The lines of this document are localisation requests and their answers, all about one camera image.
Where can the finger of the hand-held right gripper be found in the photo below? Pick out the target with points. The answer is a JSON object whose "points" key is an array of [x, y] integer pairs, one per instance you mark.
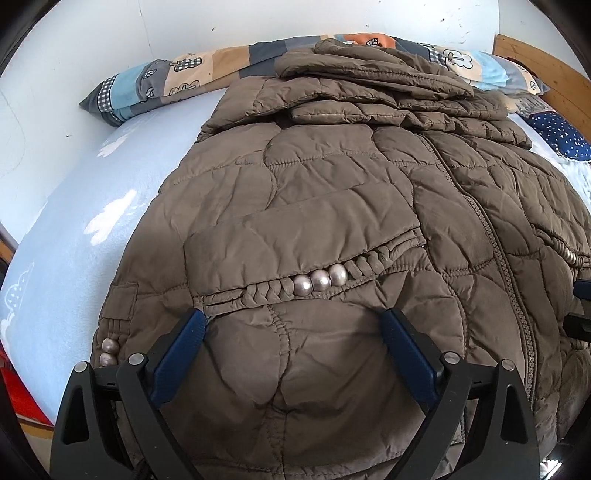
{"points": [[583, 289], [581, 327]]}

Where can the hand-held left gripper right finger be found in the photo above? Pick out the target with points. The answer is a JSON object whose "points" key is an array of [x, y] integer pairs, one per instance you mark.
{"points": [[411, 355]]}

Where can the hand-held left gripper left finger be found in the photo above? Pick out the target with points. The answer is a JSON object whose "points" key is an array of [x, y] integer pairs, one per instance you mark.
{"points": [[180, 355]]}

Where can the brown quilted jacket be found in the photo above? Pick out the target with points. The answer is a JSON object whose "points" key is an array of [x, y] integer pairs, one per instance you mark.
{"points": [[323, 207]]}

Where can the blue star print pillow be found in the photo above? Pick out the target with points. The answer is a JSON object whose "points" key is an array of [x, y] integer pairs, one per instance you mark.
{"points": [[558, 134]]}

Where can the red object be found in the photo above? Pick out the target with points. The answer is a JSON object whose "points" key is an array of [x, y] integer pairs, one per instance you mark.
{"points": [[23, 397]]}

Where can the light blue bed sheet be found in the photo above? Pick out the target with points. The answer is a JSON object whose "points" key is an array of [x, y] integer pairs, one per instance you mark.
{"points": [[69, 230]]}

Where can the white printed pillow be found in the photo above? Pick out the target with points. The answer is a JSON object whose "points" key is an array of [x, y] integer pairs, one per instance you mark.
{"points": [[526, 104]]}

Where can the wooden headboard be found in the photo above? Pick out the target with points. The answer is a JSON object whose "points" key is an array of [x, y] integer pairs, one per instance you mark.
{"points": [[554, 74]]}

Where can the patchwork patterned pillow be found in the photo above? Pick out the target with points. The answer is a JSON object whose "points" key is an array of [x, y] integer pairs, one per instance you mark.
{"points": [[194, 78]]}

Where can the wooden bed frame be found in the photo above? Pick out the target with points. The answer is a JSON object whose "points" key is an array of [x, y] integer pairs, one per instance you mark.
{"points": [[7, 247]]}

